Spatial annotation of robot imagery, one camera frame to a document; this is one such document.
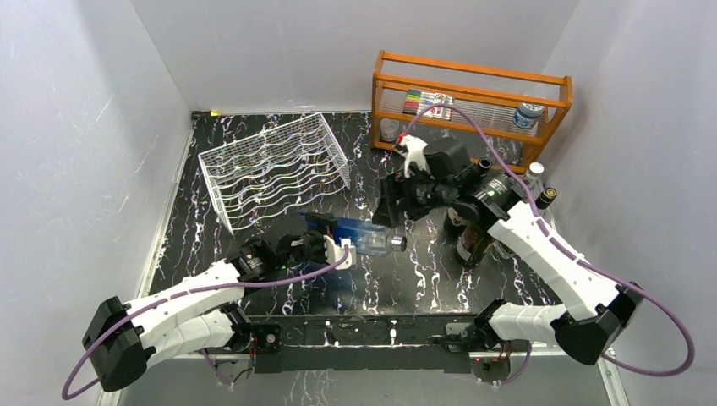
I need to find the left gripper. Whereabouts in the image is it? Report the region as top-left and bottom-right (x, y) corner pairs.
(277, 214), (338, 271)

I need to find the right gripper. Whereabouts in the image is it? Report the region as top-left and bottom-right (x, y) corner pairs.
(369, 162), (455, 230)

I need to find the brown wine bottle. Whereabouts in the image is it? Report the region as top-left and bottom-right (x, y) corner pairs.
(456, 222), (496, 267)

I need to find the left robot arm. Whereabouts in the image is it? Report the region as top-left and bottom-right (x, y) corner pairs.
(72, 213), (358, 392)

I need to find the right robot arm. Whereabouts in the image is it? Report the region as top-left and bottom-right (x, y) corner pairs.
(372, 135), (641, 365)

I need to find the dark green open bottle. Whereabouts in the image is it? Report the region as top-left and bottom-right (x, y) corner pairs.
(443, 158), (492, 238)

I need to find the orange wooden shelf rack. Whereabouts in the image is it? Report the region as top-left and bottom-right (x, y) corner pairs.
(370, 50), (573, 173)

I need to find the clear bottle silver cap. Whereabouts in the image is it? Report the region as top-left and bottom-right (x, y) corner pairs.
(522, 162), (545, 190)

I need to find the dark bottle black foil top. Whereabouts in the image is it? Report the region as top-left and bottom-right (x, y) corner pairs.
(534, 187), (557, 213)

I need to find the small clear plastic cup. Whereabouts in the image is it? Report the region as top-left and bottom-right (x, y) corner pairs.
(380, 118), (401, 144)

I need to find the colour marker pen set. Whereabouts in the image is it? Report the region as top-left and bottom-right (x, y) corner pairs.
(402, 89), (455, 121)

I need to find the blue white lidded jar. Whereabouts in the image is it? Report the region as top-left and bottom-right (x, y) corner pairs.
(511, 102), (545, 135)

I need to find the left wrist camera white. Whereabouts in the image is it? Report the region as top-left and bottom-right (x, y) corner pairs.
(324, 235), (358, 270)

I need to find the white wire wine rack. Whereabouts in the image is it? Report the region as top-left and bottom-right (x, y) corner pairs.
(198, 112), (351, 234)

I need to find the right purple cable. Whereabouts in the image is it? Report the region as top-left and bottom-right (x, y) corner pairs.
(402, 103), (696, 377)

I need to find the purple cable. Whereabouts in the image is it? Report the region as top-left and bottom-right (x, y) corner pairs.
(402, 103), (696, 377)
(61, 245), (353, 401)

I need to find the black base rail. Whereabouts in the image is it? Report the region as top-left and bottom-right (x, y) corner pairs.
(246, 313), (561, 376)

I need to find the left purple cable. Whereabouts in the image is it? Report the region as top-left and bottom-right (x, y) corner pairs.
(61, 245), (353, 401)

